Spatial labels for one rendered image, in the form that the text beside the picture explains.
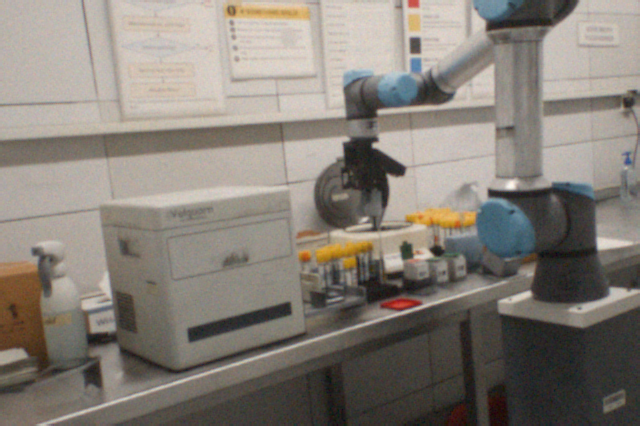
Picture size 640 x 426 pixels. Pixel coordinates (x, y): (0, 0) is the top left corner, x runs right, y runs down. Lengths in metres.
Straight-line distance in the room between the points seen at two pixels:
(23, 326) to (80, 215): 0.43
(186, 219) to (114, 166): 0.66
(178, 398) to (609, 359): 0.80
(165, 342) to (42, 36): 0.87
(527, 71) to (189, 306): 0.72
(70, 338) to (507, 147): 0.88
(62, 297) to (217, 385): 0.34
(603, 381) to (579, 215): 0.32
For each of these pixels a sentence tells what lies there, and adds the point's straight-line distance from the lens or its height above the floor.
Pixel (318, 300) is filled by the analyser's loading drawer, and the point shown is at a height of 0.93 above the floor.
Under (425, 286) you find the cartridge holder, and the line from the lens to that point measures 1.73.
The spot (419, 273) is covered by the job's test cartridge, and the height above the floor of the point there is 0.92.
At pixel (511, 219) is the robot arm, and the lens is 1.33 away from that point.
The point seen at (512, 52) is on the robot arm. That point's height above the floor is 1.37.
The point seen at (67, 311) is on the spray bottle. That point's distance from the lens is 1.48.
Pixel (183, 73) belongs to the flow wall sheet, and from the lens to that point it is 2.03.
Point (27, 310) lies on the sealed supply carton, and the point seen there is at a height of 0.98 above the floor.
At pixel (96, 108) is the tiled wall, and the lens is 1.95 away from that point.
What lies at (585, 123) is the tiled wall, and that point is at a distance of 3.26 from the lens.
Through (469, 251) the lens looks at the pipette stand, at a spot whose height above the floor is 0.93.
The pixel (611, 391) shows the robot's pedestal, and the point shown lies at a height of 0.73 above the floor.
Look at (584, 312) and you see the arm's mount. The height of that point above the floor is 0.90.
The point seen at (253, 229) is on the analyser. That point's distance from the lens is 1.38.
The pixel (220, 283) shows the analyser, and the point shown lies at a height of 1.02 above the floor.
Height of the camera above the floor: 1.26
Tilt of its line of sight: 8 degrees down
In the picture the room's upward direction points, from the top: 5 degrees counter-clockwise
